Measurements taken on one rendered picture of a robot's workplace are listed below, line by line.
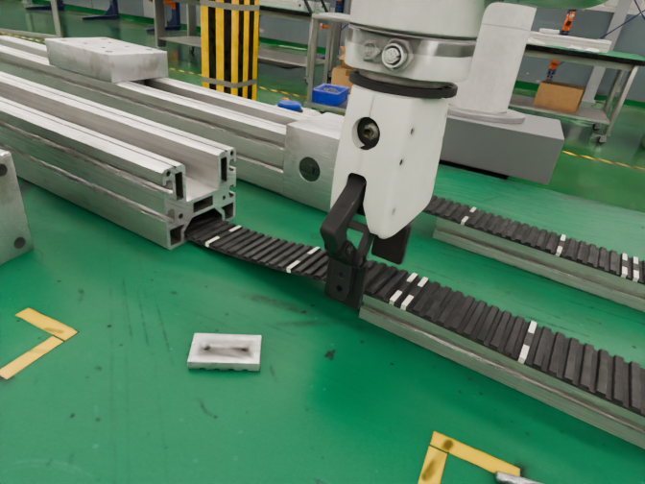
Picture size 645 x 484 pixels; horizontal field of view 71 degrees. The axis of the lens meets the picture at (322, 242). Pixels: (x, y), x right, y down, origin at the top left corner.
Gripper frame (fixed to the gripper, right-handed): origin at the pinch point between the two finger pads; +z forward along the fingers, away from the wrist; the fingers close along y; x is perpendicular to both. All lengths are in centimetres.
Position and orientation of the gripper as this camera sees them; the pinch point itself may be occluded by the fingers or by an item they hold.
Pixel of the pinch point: (368, 266)
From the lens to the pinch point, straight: 38.9
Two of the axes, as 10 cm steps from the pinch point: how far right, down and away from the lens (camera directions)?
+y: 5.2, -3.7, 7.7
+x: -8.5, -3.4, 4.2
